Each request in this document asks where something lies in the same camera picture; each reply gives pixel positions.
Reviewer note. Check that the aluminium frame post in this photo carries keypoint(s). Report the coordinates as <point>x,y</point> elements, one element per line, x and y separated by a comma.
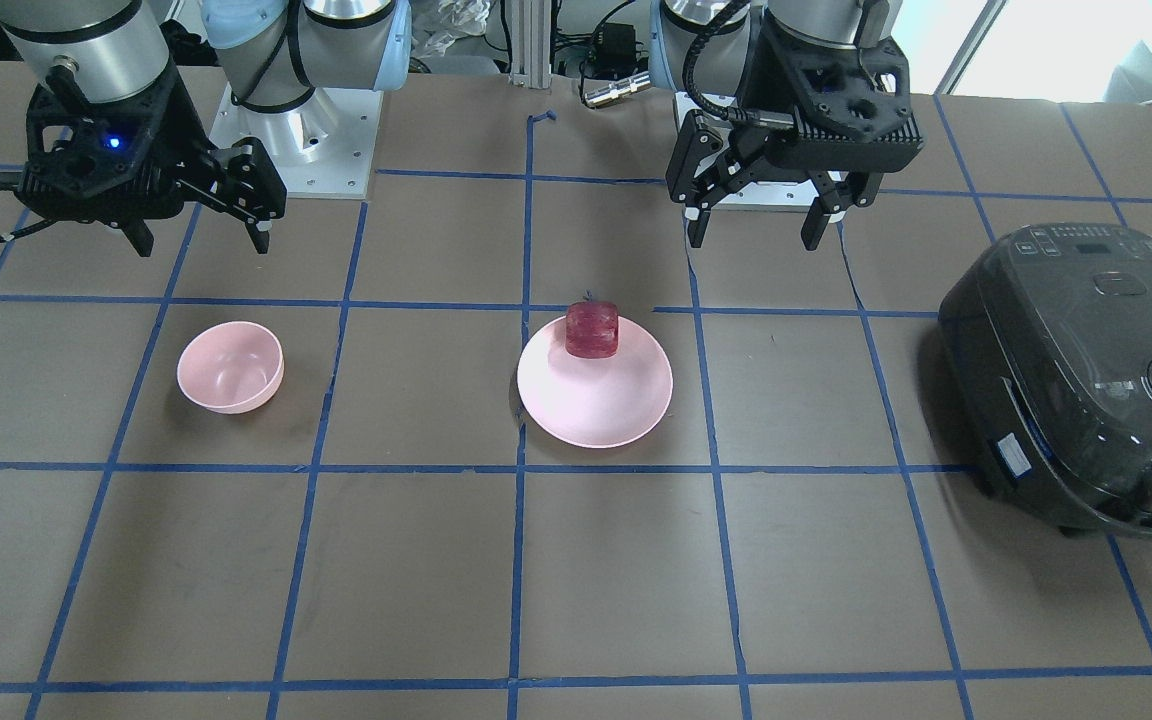
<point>531,26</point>

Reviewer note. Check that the pink plate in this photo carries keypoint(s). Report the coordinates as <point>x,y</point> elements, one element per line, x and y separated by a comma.
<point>595,403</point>

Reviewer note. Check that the pink bowl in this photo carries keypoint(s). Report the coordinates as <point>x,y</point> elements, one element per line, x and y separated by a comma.
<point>231,368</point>

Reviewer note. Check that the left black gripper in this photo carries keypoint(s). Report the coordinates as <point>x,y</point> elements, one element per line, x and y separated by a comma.
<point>736,96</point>

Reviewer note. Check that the red apple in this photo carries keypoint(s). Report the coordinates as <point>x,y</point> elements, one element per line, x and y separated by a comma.
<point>592,329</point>

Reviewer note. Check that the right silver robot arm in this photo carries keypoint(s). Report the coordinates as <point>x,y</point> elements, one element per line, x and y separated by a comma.
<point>267,56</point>

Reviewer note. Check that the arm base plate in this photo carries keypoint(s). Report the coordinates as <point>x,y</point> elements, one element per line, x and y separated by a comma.
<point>756,196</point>
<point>322,150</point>

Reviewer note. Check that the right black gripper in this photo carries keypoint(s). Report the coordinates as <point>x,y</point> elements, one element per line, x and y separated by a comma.
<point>183,118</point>

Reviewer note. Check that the dark grey rice cooker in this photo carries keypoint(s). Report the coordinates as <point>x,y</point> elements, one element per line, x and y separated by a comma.
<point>1049,338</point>

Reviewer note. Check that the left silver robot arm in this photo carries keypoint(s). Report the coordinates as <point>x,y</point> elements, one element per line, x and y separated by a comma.
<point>702,47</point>

